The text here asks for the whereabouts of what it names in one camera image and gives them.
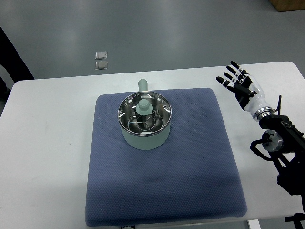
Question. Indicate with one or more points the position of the wire steaming rack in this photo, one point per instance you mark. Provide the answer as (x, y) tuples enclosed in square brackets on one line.
[(145, 124)]

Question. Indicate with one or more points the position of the brown cardboard box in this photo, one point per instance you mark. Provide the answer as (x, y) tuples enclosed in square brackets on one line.
[(288, 5)]

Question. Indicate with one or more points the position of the black table base foot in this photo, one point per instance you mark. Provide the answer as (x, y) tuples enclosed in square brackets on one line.
[(297, 219)]

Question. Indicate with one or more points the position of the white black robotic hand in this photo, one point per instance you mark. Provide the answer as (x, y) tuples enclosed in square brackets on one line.
[(247, 90)]

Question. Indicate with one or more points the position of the glass lid green knob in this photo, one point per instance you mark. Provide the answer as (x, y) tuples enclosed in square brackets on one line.
[(144, 103)]

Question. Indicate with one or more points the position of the green steel pot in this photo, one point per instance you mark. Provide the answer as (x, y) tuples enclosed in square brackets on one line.
[(146, 142)]

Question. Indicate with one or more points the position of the lower floor metal plate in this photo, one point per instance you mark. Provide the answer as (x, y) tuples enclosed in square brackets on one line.
[(101, 65)]

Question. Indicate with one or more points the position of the dark clothed person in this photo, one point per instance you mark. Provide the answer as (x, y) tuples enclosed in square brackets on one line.
[(11, 61)]

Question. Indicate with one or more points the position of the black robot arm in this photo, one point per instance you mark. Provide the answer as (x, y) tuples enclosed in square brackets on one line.
[(284, 145)]

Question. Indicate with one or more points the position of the blue textured mat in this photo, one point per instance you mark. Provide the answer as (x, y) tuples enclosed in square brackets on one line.
[(192, 175)]

